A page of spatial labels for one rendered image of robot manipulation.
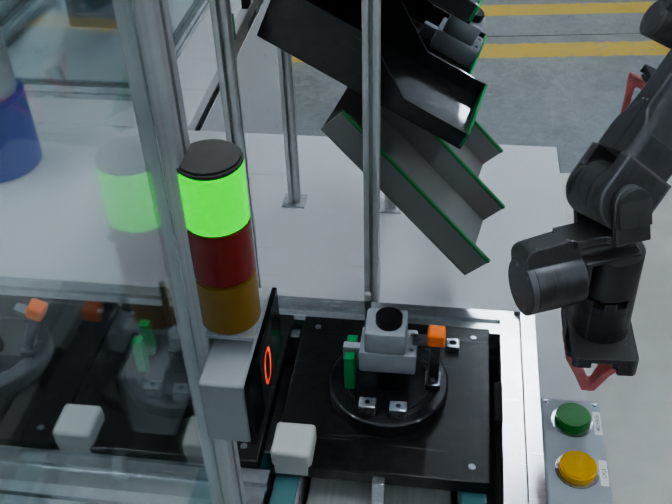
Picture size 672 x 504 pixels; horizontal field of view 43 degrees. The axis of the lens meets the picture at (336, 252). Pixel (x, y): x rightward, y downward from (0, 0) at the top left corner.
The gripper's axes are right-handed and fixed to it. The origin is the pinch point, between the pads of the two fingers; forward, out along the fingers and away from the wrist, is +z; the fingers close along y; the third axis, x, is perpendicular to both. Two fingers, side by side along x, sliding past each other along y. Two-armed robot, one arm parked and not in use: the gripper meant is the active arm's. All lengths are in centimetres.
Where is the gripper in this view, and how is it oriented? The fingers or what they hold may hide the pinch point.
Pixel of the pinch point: (588, 383)
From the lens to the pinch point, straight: 100.7
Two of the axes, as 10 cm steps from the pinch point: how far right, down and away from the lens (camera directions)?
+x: 9.9, 0.3, -1.2
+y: -1.1, 6.3, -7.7
